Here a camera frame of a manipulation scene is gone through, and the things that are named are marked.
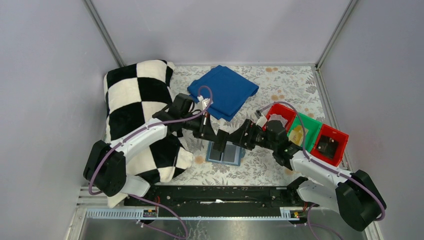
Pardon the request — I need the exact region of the dark grey card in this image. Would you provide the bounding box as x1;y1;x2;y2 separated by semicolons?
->
212;129;229;153

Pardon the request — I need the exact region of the blue leather card holder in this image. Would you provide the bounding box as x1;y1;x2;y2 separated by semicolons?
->
205;142;246;167

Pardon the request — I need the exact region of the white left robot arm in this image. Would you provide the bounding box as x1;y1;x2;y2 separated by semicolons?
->
83;93;227;197

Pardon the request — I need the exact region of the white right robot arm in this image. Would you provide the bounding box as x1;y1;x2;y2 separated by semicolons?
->
227;119;387;232

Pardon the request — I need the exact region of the gold card in green bin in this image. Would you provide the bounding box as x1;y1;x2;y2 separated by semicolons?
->
288;124;305;147

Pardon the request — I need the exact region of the dark card in red bin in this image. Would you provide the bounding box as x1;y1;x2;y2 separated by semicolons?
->
316;135;339;159

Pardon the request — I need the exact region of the green bin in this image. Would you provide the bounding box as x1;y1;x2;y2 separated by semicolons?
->
288;113;323;152

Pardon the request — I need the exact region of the folded blue cloth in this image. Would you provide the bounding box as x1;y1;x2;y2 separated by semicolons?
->
187;65;259;122

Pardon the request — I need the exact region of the floral table mat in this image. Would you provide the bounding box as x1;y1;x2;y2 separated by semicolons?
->
171;66;327;186

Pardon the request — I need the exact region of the black white checkered pillow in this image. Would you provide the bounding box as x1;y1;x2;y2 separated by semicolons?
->
103;59;195;209

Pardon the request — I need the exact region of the red bin right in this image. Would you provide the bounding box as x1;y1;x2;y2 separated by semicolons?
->
310;124;349;167

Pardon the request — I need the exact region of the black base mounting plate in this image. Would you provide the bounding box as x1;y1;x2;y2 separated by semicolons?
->
124;185;311;216

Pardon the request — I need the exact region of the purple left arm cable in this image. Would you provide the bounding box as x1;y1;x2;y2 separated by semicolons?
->
88;85;214;240

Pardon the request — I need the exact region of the white slotted cable duct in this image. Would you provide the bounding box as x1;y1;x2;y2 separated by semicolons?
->
86;208;300;221

